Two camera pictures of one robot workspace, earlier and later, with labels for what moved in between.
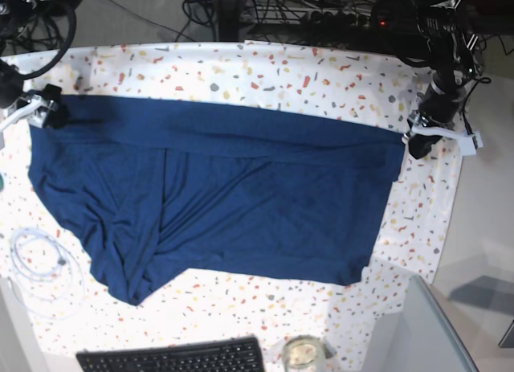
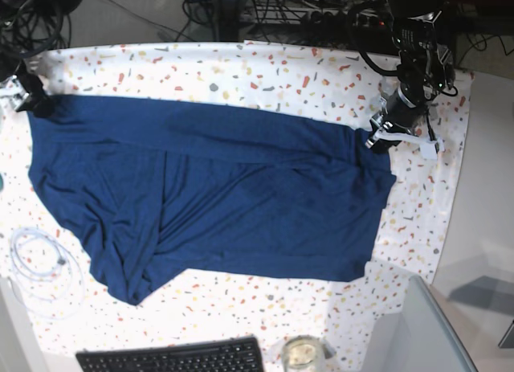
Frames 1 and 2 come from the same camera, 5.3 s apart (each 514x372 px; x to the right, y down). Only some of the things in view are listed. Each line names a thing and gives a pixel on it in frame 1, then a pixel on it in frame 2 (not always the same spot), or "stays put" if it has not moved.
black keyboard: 231,355 stays put
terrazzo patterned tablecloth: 68,300 stays put
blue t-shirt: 155,187 stays put
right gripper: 444,96 -> 399,113
